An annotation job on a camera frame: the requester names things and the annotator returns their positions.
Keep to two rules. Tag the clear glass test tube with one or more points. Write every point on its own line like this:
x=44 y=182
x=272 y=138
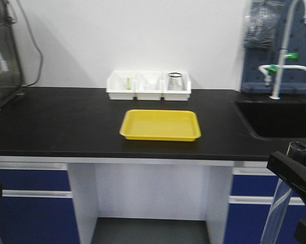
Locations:
x=281 y=198

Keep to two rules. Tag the yellow plastic tray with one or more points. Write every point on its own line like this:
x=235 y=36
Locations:
x=160 y=125

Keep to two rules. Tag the blue cabinet drawers left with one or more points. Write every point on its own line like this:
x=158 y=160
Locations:
x=37 y=205

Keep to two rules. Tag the blue cabinet drawers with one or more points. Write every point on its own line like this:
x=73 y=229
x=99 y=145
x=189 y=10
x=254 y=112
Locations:
x=249 y=203
x=37 y=205

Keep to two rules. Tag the blue cabinet drawers right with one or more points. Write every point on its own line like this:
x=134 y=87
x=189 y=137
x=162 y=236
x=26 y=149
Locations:
x=249 y=203

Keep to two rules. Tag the black lab sink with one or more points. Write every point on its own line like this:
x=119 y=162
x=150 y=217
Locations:
x=274 y=119

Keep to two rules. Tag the blue pegboard drying rack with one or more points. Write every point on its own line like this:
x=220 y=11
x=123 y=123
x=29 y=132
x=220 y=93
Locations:
x=281 y=68

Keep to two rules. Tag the right white storage bin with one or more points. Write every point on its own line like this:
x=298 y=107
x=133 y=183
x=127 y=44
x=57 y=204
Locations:
x=170 y=95

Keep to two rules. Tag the white storage bin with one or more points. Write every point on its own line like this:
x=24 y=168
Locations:
x=170 y=95
x=148 y=95
x=116 y=85

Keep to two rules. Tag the clear plastic bag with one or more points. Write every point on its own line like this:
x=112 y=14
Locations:
x=261 y=21

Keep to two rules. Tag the left white storage bin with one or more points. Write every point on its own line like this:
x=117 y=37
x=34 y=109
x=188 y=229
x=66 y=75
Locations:
x=116 y=85

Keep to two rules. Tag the glass beaker with green sticks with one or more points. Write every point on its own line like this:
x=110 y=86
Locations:
x=128 y=82

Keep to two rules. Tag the clear glass beakers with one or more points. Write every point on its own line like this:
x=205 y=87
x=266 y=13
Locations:
x=151 y=84

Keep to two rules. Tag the middle white storage bin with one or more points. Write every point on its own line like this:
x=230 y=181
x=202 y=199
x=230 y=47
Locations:
x=148 y=95

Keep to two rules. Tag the transparent equipment enclosure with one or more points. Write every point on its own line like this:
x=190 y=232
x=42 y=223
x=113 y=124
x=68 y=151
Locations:
x=11 y=76

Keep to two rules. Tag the black wire tripod stand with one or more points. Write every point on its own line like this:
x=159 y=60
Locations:
x=176 y=81

